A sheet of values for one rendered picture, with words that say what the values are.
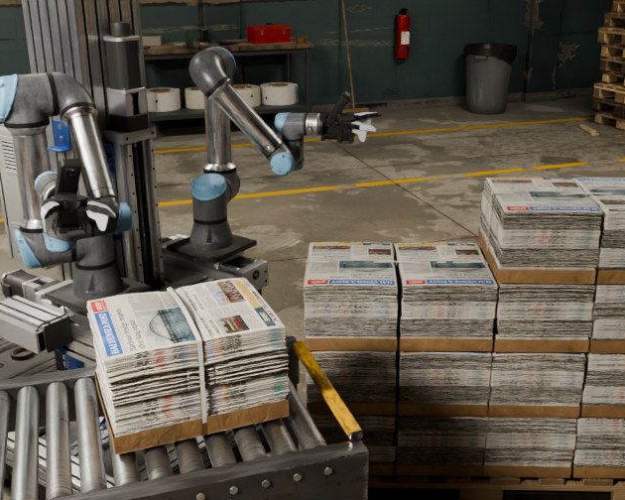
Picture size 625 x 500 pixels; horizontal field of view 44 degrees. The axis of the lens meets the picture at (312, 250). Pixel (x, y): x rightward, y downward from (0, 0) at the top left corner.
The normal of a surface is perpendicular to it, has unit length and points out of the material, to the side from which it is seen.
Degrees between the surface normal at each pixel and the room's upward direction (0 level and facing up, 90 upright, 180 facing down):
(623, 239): 90
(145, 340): 1
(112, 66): 90
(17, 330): 90
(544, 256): 90
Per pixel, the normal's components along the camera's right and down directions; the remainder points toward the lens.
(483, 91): -0.45, 0.33
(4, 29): 0.30, 0.33
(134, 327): 0.00, -0.93
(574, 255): -0.04, 0.36
